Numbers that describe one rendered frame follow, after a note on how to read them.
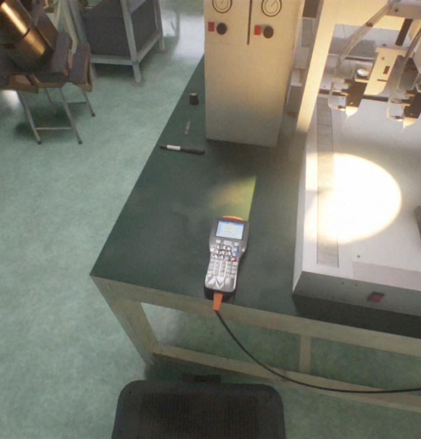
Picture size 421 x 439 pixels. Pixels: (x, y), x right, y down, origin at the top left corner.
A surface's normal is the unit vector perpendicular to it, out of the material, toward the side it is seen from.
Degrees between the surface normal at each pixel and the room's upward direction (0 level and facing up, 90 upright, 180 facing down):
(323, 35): 90
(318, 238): 0
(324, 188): 0
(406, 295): 90
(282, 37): 90
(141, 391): 0
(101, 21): 90
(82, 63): 30
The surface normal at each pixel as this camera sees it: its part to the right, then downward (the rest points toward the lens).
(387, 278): -0.01, -0.63
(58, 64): -0.02, -0.15
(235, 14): -0.21, 0.76
